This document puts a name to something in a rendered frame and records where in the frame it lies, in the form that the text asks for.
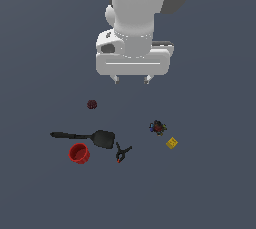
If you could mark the small yellow box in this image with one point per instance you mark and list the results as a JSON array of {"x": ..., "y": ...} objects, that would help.
[{"x": 172, "y": 143}]

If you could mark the red cup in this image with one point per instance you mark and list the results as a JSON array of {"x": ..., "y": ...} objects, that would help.
[{"x": 79, "y": 153}]

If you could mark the black spring clamp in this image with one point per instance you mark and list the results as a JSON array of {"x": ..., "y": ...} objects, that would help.
[{"x": 122, "y": 153}]

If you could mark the dark red berry ball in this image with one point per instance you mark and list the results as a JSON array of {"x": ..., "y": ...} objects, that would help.
[{"x": 92, "y": 104}]

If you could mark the black spatula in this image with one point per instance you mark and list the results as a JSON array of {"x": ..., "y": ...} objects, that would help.
[{"x": 100, "y": 138}]

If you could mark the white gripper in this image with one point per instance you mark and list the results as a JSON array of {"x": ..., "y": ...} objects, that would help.
[{"x": 133, "y": 64}]

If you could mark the multicoloured small toy cluster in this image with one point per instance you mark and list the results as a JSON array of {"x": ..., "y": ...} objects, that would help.
[{"x": 157, "y": 127}]

